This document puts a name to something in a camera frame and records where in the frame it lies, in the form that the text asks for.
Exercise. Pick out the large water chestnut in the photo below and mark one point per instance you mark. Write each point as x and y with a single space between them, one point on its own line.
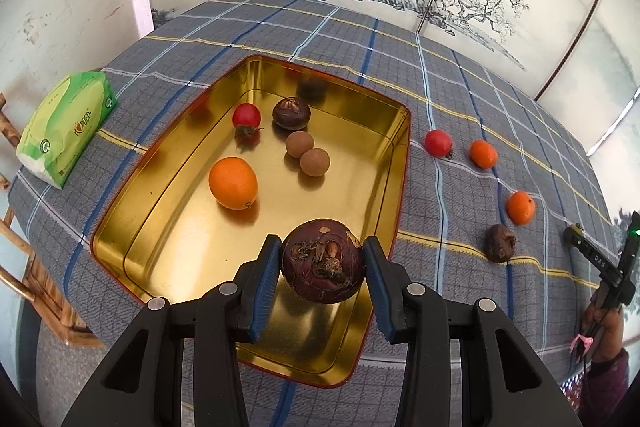
320 267

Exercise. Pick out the grey plaid cloth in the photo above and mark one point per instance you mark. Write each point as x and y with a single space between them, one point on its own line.
450 217

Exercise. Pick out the pink tie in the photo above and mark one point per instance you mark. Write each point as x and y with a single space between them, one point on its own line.
582 342

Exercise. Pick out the green tissue pack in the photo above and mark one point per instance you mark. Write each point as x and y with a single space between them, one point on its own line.
65 127

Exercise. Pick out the red and gold tin box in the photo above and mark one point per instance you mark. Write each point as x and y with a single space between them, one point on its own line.
175 227

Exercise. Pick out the person's right forearm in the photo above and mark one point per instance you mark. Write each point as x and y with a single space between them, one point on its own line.
610 379

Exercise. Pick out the smooth round orange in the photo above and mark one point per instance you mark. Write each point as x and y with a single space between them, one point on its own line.
233 183

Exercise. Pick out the large mandarin orange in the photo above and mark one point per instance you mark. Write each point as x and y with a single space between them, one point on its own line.
520 207

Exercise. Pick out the person's right hand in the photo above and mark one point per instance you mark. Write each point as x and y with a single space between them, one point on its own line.
605 332

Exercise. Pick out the brown longan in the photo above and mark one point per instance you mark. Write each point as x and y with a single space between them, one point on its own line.
314 162
299 144

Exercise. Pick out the red cherry tomato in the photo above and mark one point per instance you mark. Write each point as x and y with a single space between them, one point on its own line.
438 143
246 115

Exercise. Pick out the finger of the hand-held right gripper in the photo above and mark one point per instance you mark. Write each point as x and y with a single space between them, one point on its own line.
587 252

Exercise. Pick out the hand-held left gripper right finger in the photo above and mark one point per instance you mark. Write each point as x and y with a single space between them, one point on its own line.
380 292

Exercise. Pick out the small mandarin orange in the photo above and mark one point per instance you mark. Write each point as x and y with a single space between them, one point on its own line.
483 154

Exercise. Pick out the wooden chair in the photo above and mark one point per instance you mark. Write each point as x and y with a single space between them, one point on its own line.
55 312

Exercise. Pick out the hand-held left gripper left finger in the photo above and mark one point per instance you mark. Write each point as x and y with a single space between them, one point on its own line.
265 287

